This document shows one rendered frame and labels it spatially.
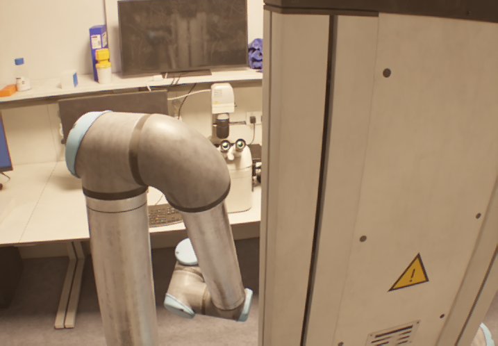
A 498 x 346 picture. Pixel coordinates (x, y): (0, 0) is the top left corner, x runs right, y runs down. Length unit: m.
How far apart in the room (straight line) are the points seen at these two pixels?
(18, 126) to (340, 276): 2.38
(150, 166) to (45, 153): 2.08
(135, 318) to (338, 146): 0.55
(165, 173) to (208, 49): 1.69
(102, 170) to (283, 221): 0.36
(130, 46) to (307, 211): 1.95
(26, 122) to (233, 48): 1.34
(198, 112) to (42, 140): 1.01
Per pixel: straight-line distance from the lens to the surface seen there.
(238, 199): 1.82
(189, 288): 1.08
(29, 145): 2.65
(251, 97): 2.48
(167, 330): 2.34
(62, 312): 2.54
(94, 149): 0.63
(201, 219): 0.68
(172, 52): 2.23
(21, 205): 2.22
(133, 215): 0.67
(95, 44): 2.28
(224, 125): 1.89
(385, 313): 0.51
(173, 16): 2.22
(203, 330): 2.32
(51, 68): 2.60
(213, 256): 0.78
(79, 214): 2.00
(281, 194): 0.33
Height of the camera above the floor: 1.76
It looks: 25 degrees down
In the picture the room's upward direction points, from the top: straight up
